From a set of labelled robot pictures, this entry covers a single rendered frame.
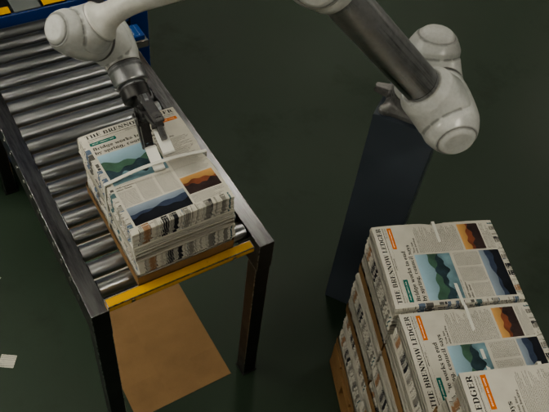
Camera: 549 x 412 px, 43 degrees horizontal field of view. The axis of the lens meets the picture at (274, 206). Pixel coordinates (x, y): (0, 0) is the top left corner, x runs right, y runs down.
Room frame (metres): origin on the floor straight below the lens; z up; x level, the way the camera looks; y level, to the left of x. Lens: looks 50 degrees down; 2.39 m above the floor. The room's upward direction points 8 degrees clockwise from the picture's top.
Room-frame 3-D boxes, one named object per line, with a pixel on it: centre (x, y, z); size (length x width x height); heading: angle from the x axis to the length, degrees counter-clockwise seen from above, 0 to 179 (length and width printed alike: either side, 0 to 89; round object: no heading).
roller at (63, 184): (1.43, 0.49, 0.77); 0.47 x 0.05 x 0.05; 127
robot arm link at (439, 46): (1.64, -0.38, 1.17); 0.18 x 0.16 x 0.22; 13
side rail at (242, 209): (1.74, 0.40, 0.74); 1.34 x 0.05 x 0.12; 37
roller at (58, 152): (1.54, 0.57, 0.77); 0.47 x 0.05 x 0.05; 127
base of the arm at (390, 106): (1.66, -0.36, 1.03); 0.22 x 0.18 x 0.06; 72
